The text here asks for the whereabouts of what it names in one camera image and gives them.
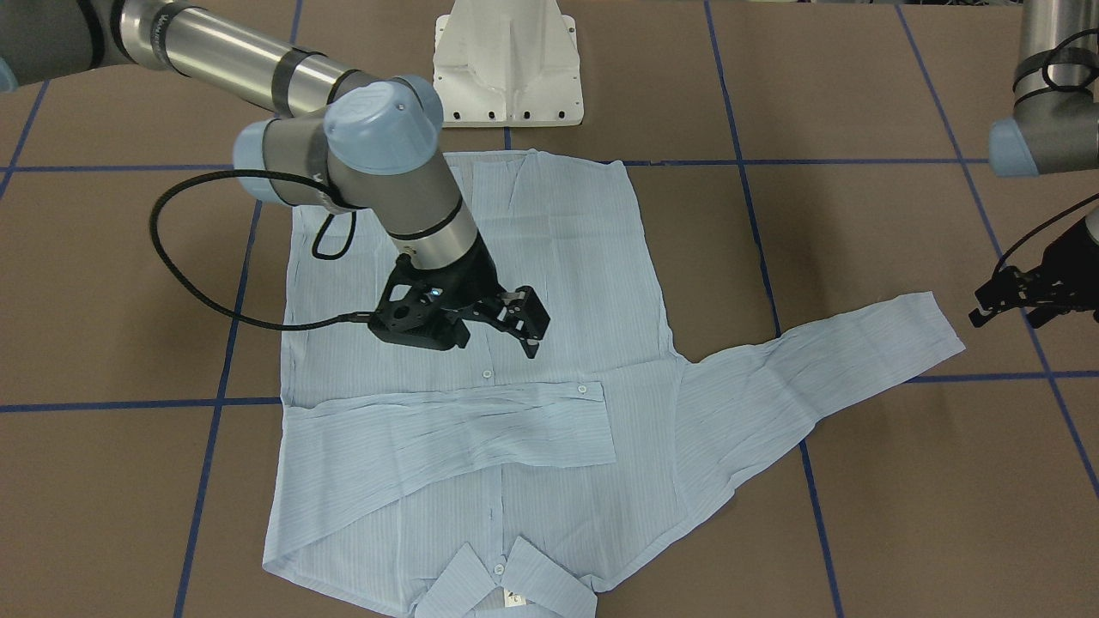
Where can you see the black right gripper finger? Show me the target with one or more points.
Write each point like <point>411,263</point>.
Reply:
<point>519,314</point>

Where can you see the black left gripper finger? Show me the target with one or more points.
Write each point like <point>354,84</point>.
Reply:
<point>1006,290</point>

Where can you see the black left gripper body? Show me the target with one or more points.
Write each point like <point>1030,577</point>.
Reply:
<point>1067,276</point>

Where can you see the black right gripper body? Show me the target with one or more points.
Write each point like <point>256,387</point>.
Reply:
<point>475,281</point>

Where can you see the light blue button-up shirt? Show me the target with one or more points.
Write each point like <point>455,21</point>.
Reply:
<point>478,483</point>

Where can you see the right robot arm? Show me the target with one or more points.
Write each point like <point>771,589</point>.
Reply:
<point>339,138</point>

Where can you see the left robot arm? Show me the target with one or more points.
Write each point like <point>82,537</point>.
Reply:
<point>1053,128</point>

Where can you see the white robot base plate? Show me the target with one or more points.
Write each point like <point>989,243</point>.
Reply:
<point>508,64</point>

